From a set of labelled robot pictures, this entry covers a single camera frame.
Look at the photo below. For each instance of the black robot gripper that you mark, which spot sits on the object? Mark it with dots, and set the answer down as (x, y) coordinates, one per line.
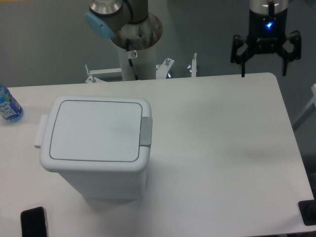
(267, 27)

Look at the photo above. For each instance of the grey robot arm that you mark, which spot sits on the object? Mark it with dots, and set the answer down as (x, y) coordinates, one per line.
(117, 13)

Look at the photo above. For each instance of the white plastic trash can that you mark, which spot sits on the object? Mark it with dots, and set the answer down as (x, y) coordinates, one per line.
(98, 179)

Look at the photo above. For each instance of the white trash can lid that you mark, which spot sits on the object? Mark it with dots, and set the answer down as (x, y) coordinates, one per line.
(96, 131)

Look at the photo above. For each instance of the grey lid push button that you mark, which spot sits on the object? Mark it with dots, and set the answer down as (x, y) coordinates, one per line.
(146, 131)

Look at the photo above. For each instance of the black device at table edge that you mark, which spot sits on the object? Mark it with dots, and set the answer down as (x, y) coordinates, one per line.
(308, 211)

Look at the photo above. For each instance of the blue water bottle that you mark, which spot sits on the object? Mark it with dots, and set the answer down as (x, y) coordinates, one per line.
(10, 109)

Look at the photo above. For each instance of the black smartphone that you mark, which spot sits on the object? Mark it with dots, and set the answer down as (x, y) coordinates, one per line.
(33, 222)

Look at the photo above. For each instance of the white table clamp bracket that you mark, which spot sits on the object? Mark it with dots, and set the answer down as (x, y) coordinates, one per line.
(193, 68)

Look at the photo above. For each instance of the white frame at right edge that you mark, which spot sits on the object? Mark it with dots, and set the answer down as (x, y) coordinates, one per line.
(307, 110)

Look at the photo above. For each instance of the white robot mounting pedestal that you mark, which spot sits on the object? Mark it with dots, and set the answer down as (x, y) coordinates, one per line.
(136, 46)

